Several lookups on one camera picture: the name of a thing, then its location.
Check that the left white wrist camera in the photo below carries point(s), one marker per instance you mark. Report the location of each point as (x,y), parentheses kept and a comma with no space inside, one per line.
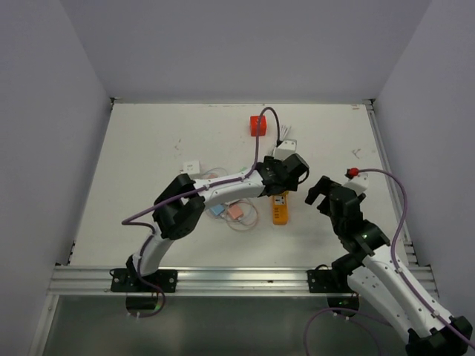
(287,148)

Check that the orange power strip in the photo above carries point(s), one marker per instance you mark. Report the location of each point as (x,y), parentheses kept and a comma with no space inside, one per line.
(280,212)

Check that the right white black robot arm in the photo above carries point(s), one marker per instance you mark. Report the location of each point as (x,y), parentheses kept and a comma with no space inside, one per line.
(373,270)

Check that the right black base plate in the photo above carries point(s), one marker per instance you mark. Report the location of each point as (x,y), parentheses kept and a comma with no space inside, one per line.
(323,279)

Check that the aluminium front rail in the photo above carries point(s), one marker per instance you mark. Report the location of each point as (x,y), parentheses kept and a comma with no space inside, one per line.
(189,282)

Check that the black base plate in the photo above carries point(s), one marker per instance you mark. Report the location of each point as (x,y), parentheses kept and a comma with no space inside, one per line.
(323,279)
(123,282)

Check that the red cube socket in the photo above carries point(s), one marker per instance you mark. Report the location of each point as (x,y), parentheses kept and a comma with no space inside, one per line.
(257,125)

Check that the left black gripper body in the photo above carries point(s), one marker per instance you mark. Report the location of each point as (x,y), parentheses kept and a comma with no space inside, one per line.
(291,185)

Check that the pink usb charger plug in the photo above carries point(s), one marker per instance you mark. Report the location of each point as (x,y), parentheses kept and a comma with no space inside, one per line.
(235,212)

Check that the blue usb charger plug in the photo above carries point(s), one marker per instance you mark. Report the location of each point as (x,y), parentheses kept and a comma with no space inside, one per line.
(217,211)

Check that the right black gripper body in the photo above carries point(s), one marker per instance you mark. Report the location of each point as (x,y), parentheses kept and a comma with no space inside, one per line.
(325,208)

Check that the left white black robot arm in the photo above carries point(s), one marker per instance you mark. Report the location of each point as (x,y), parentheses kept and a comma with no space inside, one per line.
(176,212)

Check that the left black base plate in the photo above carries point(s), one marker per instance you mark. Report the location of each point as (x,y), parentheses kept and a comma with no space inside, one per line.
(123,282)

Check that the pink blue white adapter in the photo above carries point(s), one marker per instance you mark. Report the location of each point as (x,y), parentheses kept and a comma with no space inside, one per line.
(192,168)

